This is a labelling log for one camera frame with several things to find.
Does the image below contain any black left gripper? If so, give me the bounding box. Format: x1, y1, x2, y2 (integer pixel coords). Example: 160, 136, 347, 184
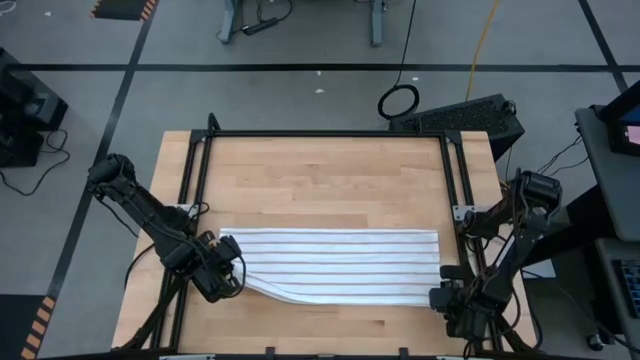
187, 233, 246, 305

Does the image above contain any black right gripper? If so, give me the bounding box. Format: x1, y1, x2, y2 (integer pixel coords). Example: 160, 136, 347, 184
428, 263, 501, 342

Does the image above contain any white towel with red stripes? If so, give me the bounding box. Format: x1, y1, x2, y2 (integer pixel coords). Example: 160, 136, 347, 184
218, 227, 442, 307

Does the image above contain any white paper sheet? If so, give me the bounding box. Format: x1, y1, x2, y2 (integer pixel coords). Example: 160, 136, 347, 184
522, 258, 557, 280

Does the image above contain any grey desk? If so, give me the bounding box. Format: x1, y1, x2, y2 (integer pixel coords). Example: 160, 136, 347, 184
574, 104, 640, 242
594, 237, 640, 360

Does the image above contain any black keyboard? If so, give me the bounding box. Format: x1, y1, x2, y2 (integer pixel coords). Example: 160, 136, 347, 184
612, 258, 640, 321

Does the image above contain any black perforated computer tower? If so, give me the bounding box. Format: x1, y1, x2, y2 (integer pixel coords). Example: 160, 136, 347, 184
388, 93, 526, 162

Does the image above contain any black mat orange-striped edge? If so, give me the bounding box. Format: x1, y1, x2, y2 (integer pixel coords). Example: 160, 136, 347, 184
0, 293, 58, 360
89, 0, 159, 22

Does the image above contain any black monitor with lit screen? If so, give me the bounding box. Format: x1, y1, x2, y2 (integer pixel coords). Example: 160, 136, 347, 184
598, 82, 640, 157

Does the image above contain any black power strip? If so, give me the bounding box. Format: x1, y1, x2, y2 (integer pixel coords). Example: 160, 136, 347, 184
241, 17, 280, 37

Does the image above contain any black metal table frame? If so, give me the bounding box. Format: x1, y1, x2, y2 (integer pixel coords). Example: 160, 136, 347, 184
117, 112, 544, 354

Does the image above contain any black floor cable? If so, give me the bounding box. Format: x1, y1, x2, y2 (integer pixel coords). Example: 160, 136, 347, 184
0, 128, 71, 197

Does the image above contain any black hanging cable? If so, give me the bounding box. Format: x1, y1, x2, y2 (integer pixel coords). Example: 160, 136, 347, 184
376, 0, 421, 121

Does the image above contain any yellow hanging cable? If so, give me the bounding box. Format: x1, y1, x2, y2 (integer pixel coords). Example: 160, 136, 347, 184
464, 0, 501, 101

